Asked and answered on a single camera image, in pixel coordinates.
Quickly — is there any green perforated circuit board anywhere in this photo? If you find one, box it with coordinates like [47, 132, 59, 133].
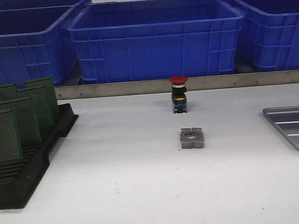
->
[0, 96, 41, 145]
[16, 85, 54, 129]
[0, 108, 23, 165]
[25, 77, 60, 115]

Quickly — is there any left rear green circuit board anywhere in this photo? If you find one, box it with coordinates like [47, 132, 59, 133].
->
[0, 83, 18, 101]

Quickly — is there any silver metal tray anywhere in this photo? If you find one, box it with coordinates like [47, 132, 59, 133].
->
[262, 106, 299, 150]

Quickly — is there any black slotted board rack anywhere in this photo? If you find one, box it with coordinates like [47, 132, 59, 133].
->
[0, 103, 78, 209]

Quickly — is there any red emergency stop button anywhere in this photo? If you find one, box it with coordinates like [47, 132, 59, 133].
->
[169, 76, 188, 114]

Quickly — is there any grey square metal nut block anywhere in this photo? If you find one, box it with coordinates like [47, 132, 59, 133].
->
[179, 127, 205, 149]

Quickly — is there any centre blue plastic crate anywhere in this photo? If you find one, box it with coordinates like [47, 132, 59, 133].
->
[68, 0, 243, 84]

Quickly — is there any blue plastic crate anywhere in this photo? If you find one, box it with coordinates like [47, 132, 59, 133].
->
[68, 0, 243, 84]
[230, 0, 299, 71]
[0, 6, 77, 86]

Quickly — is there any right blue plastic crate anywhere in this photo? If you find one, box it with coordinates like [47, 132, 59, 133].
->
[230, 0, 299, 71]

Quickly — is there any left blue plastic crate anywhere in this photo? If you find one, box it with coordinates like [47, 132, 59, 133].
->
[0, 6, 77, 86]

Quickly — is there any far left blue crate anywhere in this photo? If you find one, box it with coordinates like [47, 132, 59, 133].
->
[0, 0, 90, 11]

